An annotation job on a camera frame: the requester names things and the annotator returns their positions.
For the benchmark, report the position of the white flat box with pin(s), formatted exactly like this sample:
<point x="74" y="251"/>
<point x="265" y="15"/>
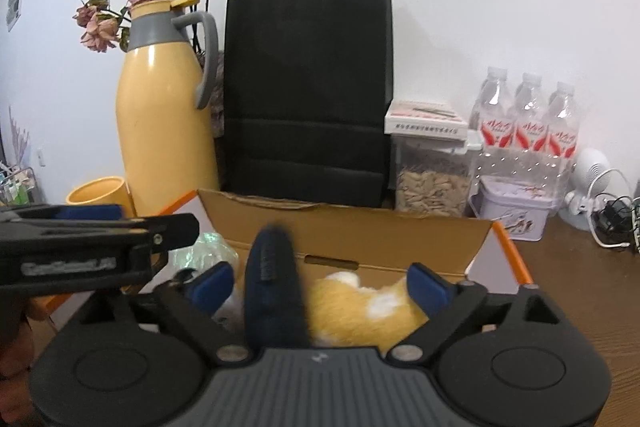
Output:
<point x="425" y="122"/>

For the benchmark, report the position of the yellow white plush toy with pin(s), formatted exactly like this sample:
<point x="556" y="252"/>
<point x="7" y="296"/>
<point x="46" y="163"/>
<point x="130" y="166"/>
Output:
<point x="350" y="307"/>

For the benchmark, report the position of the yellow thermos jug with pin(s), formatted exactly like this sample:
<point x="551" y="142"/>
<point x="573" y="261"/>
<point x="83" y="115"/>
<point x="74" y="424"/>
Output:
<point x="160" y="132"/>

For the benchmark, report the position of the metal storage rack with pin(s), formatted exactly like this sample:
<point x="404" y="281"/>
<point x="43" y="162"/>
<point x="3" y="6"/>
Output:
<point x="17" y="189"/>

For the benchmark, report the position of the orange cardboard box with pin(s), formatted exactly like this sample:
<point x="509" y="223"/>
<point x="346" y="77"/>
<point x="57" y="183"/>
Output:
<point x="375" y="232"/>

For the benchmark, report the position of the white wall outlet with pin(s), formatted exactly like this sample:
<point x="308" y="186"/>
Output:
<point x="41" y="157"/>

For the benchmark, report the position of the white printed tin box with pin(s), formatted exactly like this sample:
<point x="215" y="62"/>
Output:
<point x="510" y="212"/>

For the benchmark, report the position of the clear seed container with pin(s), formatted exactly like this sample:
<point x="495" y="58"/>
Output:
<point x="430" y="187"/>

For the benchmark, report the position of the yellow mug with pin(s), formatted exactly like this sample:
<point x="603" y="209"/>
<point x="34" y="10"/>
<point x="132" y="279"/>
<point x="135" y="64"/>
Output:
<point x="100" y="197"/>

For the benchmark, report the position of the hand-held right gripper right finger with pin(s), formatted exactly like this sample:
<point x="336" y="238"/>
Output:
<point x="425" y="289"/>

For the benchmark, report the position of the small white clip fan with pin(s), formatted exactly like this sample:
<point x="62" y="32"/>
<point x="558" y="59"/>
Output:
<point x="590" y="167"/>

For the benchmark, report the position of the person's left hand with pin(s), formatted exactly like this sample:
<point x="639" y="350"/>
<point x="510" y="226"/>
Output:
<point x="12" y="347"/>

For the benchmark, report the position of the black power adapter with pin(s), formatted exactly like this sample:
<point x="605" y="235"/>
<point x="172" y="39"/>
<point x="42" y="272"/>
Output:
<point x="616" y="212"/>

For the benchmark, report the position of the purple plant wall sticker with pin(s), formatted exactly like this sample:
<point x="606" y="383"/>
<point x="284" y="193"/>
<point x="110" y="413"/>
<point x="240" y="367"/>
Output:
<point x="19" y="142"/>

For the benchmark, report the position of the iridescent cellophane wrap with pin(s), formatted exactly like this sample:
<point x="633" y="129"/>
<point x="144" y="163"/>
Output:
<point x="210" y="249"/>

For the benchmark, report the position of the black paper bag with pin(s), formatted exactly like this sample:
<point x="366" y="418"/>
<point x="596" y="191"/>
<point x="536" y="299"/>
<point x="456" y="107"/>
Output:
<point x="305" y="107"/>

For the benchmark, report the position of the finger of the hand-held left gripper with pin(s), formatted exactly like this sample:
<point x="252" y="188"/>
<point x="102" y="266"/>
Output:
<point x="85" y="213"/>
<point x="170" y="232"/>

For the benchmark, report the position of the dark blue pouch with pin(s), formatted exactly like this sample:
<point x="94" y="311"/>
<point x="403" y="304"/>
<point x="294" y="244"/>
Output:
<point x="272" y="297"/>

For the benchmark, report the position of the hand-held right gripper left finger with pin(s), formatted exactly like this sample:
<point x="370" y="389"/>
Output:
<point x="212" y="287"/>

